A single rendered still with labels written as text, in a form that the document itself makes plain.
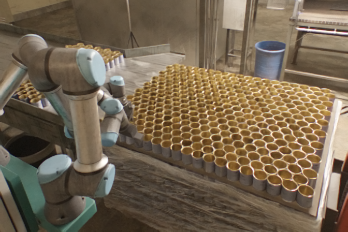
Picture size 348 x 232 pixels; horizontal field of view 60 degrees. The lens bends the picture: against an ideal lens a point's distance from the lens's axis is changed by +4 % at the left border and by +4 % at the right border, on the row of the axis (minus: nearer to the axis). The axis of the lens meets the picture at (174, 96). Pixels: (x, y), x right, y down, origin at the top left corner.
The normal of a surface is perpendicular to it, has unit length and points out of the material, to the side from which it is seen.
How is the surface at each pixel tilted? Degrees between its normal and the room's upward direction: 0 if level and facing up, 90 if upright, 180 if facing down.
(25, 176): 0
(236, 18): 90
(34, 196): 0
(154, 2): 90
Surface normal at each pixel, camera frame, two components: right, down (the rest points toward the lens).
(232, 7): -0.50, 0.46
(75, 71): -0.14, 0.27
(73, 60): -0.12, -0.24
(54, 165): -0.16, -0.86
